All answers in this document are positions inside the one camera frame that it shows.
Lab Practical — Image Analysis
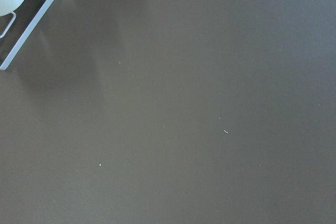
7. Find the white wire cup rack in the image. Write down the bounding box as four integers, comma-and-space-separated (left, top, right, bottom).
1, 0, 54, 71

